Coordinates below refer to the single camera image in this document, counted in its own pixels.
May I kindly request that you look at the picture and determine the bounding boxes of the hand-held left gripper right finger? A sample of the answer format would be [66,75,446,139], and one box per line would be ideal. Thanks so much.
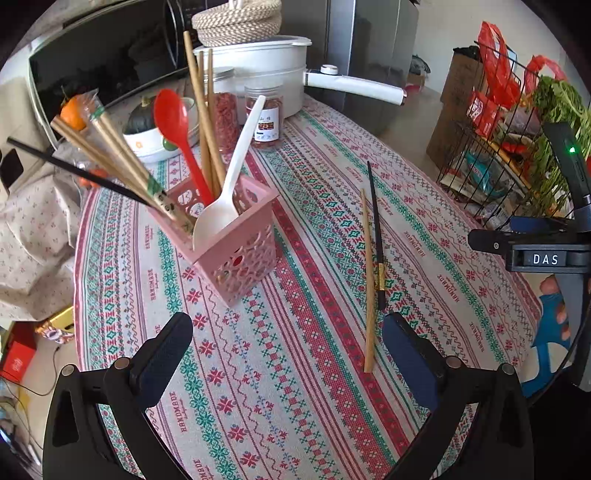
[382,311,536,480]

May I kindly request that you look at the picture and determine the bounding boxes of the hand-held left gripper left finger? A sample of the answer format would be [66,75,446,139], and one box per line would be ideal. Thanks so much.
[42,311,194,480]

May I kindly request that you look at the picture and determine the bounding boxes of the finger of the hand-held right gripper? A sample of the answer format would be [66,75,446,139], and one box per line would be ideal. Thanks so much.
[468,229,578,252]
[503,216,578,233]

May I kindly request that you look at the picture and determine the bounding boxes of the bamboo chopstick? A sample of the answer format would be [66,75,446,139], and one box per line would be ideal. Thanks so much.
[360,188,376,374]
[198,50,218,192]
[50,115,176,222]
[206,47,222,195]
[183,30,221,199]

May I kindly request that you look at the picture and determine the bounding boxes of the black chopstick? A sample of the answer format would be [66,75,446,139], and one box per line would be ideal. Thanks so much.
[6,137,160,208]
[366,161,389,311]

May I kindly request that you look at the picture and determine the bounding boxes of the pink perforated utensil holder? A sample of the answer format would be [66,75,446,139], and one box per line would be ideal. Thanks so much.
[150,173,280,309]

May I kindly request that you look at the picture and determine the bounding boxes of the white plastic spoon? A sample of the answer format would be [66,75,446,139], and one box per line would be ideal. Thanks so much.
[191,95,267,250]

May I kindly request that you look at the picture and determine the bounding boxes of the red plastic spoon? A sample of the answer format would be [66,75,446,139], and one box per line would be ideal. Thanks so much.
[153,89,215,208]

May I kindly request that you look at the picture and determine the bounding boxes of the person's right hand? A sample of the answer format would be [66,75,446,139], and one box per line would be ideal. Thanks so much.
[540,275,570,342]

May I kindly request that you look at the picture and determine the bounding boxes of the teal snack packet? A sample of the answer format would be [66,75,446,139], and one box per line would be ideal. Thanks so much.
[464,152,504,190]

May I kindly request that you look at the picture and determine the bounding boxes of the blue fabric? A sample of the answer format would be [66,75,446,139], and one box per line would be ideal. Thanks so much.
[522,291,575,398]

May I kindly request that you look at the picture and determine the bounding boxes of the colourful packet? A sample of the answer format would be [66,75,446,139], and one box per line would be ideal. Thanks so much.
[34,323,77,344]

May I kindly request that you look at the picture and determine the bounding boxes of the yellow box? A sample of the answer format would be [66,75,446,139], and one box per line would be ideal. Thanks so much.
[46,305,77,330]

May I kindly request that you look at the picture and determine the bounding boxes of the patterned woven tablecloth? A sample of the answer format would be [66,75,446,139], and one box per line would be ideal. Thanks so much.
[74,95,543,480]

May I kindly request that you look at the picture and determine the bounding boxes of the red snack packet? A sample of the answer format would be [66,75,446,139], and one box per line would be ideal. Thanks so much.
[466,90,502,139]

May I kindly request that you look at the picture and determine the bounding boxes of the leafy green vegetable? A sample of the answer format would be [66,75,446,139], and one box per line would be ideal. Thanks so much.
[526,76,591,213]

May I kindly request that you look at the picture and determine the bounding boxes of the cardboard box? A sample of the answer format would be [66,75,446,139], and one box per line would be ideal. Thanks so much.
[425,46,485,162]

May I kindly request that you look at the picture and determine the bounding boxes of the red box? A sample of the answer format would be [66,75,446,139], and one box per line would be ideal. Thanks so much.
[0,339,38,384]

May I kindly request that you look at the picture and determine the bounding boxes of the red plastic bag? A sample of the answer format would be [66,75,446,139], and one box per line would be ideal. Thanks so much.
[477,21,522,104]
[524,54,568,93]

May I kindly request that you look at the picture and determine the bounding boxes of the floral cloth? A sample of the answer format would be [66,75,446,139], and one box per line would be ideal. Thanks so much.
[0,148,93,324]

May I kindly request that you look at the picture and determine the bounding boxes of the orange fruit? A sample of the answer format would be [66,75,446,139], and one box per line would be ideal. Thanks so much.
[60,95,90,131]
[76,168,109,190]

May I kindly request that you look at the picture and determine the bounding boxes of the white bowl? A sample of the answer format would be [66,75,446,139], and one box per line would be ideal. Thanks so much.
[122,97,199,163]

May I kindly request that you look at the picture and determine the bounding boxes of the grey refrigerator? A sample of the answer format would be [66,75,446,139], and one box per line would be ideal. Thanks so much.
[323,0,421,137]

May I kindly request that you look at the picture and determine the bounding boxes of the dark green squash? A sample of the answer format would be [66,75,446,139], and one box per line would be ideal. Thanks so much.
[124,97,160,136]

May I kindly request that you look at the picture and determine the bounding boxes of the clear jar of red berries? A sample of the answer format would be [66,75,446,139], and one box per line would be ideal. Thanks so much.
[210,67,241,155]

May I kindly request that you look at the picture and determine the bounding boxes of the clear jar of dried rings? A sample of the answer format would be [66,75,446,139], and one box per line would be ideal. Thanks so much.
[244,84,283,152]

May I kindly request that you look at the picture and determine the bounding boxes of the black microwave oven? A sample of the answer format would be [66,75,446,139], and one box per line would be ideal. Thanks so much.
[28,0,199,153]

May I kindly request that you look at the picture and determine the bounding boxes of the black wire rack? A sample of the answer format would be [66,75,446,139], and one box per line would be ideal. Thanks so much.
[436,41,583,222]

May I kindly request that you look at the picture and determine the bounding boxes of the white pot with handle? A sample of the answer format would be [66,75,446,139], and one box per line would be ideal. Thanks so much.
[193,36,408,121]

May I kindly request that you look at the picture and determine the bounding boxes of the woven rope trivet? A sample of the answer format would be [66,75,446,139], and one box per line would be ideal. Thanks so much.
[191,0,283,47]

